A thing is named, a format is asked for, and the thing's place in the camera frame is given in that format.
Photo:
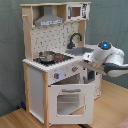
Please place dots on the red stove knob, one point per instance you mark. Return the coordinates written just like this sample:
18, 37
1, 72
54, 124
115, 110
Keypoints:
56, 76
74, 69

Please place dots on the grey toy sink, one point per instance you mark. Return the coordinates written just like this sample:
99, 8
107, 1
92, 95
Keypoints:
78, 51

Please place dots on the toy microwave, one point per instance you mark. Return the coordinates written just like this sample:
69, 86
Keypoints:
78, 11

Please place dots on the white oven door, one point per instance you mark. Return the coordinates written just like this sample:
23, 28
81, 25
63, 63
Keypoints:
71, 103

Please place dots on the black toy faucet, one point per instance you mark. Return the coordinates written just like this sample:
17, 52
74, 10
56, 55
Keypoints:
74, 40

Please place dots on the silver toy pot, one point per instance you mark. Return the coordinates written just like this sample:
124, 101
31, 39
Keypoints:
46, 56

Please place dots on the black toy stovetop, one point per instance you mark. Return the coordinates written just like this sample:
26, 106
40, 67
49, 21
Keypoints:
58, 58

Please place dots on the red stove knob left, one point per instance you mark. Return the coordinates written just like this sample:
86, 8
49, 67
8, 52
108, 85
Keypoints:
56, 76

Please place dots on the red stove knob right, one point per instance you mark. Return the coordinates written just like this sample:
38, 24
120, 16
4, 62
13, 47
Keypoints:
74, 69

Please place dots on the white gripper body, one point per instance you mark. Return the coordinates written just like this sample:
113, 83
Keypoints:
94, 62

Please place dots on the silver range hood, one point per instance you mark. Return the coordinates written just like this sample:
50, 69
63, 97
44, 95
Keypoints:
46, 15

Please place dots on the wooden toy kitchen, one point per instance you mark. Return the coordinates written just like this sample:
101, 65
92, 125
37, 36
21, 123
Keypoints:
38, 77

